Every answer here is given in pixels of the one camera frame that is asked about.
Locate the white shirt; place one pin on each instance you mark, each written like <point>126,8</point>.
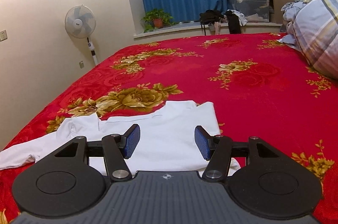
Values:
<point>166,137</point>

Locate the wall socket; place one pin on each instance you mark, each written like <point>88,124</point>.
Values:
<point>81,64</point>

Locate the black garment on sill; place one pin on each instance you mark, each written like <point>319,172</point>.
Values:
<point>236,20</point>

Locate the clear storage bin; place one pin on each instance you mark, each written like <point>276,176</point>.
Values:
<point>255,11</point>

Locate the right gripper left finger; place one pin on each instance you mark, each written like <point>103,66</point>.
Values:
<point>75,176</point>

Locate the white standing fan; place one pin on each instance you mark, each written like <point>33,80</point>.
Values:
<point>80,23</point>

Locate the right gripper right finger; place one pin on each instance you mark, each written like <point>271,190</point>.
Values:
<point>260,181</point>

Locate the black bag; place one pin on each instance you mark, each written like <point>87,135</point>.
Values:
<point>210,18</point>

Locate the potted green plant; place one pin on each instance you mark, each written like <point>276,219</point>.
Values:
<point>157,19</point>

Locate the plaid quilt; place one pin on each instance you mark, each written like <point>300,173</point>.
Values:
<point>311,27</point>

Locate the red floral blanket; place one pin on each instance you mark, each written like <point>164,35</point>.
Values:
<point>258,86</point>

